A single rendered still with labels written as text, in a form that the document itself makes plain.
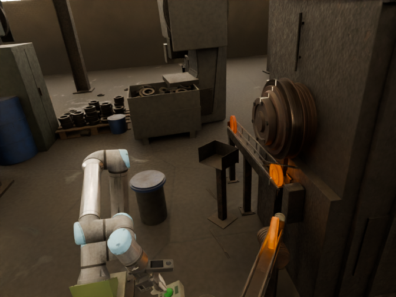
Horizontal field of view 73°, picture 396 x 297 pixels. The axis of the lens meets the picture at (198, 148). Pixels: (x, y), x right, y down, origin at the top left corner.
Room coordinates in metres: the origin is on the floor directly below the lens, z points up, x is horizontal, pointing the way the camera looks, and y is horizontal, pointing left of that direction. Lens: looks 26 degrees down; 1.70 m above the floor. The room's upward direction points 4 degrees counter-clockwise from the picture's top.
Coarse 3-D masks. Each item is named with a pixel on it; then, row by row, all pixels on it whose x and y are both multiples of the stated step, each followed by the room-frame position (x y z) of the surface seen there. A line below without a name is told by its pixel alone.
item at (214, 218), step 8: (208, 144) 2.05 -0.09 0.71; (216, 144) 2.10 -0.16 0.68; (224, 144) 2.03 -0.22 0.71; (200, 152) 1.99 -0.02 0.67; (208, 152) 2.05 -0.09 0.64; (216, 152) 2.10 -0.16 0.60; (224, 152) 2.03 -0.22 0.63; (232, 152) 1.86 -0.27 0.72; (200, 160) 1.99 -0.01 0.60; (208, 160) 1.99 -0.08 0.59; (216, 160) 1.97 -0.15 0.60; (224, 160) 1.80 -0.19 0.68; (232, 160) 1.86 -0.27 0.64; (216, 168) 1.83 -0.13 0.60; (224, 168) 1.80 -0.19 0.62; (216, 176) 1.93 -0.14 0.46; (224, 176) 1.91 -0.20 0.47; (216, 184) 1.93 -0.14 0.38; (224, 184) 1.91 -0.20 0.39; (224, 192) 1.91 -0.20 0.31; (224, 200) 1.91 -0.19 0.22; (224, 208) 1.90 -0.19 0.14; (216, 216) 1.95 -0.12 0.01; (224, 216) 1.90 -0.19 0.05; (232, 216) 1.94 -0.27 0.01; (216, 224) 1.85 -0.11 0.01; (224, 224) 1.84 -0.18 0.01
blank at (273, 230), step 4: (272, 220) 1.00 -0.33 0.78; (276, 220) 1.00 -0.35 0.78; (272, 224) 0.98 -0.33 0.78; (276, 224) 0.97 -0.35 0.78; (272, 228) 0.96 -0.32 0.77; (276, 228) 0.96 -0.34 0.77; (272, 232) 0.95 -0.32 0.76; (276, 232) 0.95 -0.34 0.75; (272, 236) 0.93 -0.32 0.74; (276, 236) 1.00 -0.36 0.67; (268, 240) 0.93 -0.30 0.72; (272, 240) 0.93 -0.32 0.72; (268, 244) 0.93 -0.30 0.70; (272, 244) 0.92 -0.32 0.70; (272, 248) 0.93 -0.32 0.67
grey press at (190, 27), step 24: (168, 0) 3.96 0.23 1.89; (192, 0) 4.02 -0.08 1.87; (216, 0) 4.11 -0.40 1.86; (168, 24) 4.02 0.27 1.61; (192, 24) 4.02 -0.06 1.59; (216, 24) 4.10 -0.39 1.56; (168, 48) 4.54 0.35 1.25; (192, 48) 4.01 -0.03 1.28; (216, 48) 4.38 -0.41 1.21; (192, 72) 4.59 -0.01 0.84; (216, 72) 4.35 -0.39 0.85; (216, 96) 4.35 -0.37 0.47; (216, 120) 4.37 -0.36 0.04
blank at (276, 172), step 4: (272, 164) 1.50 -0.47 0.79; (272, 168) 1.49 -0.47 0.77; (276, 168) 1.44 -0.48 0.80; (280, 168) 1.43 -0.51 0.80; (272, 172) 1.50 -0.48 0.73; (276, 172) 1.43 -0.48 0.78; (280, 172) 1.41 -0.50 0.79; (272, 176) 1.49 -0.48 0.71; (276, 176) 1.42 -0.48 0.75; (280, 176) 1.40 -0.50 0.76; (276, 180) 1.42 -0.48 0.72; (280, 180) 1.39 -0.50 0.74; (280, 184) 1.40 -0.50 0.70
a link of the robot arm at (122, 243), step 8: (120, 232) 0.79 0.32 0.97; (128, 232) 0.79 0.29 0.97; (112, 240) 0.77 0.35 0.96; (120, 240) 0.75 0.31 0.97; (128, 240) 0.76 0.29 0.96; (112, 248) 0.74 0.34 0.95; (120, 248) 0.73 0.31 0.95; (128, 248) 0.74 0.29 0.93; (136, 248) 0.77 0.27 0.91; (120, 256) 0.73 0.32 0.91; (128, 256) 0.74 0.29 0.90; (136, 256) 0.75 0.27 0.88; (128, 264) 0.73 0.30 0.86
